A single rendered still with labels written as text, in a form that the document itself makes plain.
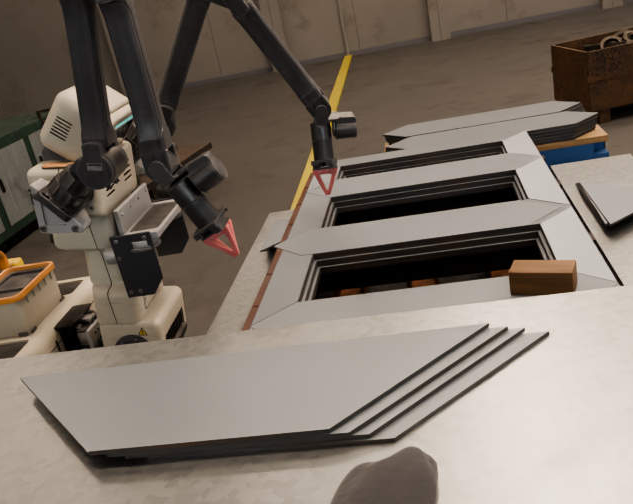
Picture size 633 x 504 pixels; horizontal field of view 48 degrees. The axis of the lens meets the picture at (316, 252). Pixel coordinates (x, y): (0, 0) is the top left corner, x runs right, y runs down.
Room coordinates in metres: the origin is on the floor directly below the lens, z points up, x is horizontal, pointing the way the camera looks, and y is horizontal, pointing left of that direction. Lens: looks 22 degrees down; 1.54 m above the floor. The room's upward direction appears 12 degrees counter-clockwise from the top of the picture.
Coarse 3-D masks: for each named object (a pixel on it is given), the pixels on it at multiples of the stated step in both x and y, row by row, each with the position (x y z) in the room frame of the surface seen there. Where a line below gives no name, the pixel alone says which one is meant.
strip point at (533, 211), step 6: (522, 204) 1.72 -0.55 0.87; (528, 204) 1.71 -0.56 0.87; (534, 204) 1.70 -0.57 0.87; (540, 204) 1.69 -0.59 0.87; (546, 204) 1.69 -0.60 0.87; (528, 210) 1.67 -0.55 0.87; (534, 210) 1.66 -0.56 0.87; (540, 210) 1.65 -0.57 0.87; (546, 210) 1.65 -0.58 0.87; (552, 210) 1.64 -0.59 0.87; (528, 216) 1.63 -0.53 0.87; (534, 216) 1.62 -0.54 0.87; (540, 216) 1.62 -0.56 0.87; (528, 222) 1.60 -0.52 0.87
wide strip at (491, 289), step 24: (408, 288) 1.38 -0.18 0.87; (432, 288) 1.35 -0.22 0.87; (456, 288) 1.33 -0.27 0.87; (480, 288) 1.31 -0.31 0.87; (504, 288) 1.29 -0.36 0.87; (576, 288) 1.22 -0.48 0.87; (600, 288) 1.20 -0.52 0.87; (288, 312) 1.39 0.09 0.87; (312, 312) 1.36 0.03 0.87; (336, 312) 1.34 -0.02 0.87; (360, 312) 1.32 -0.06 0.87; (384, 312) 1.29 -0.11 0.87
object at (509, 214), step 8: (488, 208) 1.74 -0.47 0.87; (496, 208) 1.73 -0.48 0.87; (504, 208) 1.72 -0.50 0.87; (512, 208) 1.71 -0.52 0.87; (520, 208) 1.70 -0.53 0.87; (496, 216) 1.68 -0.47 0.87; (504, 216) 1.67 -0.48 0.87; (512, 216) 1.65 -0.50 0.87; (520, 216) 1.64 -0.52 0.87; (496, 224) 1.63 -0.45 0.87; (504, 224) 1.61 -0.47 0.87; (512, 224) 1.60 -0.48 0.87; (520, 224) 1.59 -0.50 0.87
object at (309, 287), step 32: (384, 160) 2.42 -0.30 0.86; (416, 160) 2.39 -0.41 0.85; (448, 160) 2.36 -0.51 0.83; (384, 192) 2.09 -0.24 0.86; (416, 192) 2.07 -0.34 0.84; (448, 192) 2.04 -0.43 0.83; (480, 192) 2.02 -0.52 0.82; (320, 256) 1.69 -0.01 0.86; (352, 256) 1.66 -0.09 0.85; (384, 256) 1.65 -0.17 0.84; (416, 256) 1.62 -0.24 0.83; (448, 256) 1.61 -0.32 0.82; (544, 256) 1.46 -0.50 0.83
